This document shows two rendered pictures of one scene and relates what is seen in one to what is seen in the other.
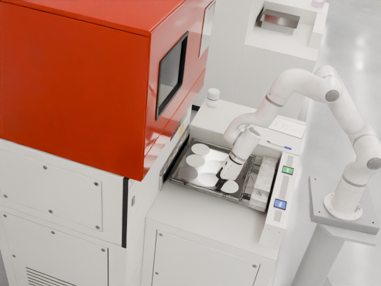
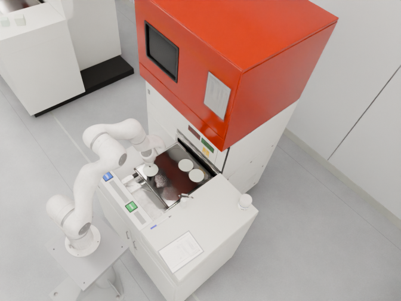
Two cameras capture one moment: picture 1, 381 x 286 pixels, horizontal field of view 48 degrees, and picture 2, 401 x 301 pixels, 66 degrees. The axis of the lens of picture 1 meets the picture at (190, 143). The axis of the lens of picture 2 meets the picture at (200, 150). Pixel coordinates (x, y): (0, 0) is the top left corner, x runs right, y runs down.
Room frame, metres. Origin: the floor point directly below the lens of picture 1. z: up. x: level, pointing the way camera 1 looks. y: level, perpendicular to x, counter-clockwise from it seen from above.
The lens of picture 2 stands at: (2.33, -1.01, 2.64)
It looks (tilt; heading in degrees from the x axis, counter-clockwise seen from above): 54 degrees down; 118
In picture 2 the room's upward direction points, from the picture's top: 10 degrees clockwise
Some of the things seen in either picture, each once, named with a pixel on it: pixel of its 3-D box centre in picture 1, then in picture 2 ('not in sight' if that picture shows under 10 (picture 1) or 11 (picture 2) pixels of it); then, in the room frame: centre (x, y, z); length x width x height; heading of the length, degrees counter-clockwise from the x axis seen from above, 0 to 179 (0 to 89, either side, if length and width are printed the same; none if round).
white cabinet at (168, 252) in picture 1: (222, 226); (167, 221); (1.76, -0.26, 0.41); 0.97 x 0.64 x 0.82; 167
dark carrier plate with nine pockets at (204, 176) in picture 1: (214, 167); (173, 172); (1.71, -0.14, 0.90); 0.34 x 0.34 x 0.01; 77
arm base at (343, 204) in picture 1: (348, 193); (80, 234); (1.58, -0.80, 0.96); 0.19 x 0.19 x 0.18
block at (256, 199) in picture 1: (258, 200); (127, 180); (1.51, -0.37, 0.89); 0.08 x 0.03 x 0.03; 77
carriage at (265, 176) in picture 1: (263, 184); (141, 199); (1.66, -0.40, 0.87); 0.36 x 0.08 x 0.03; 167
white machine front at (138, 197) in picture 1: (162, 158); (182, 127); (1.57, 0.12, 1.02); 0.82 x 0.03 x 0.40; 167
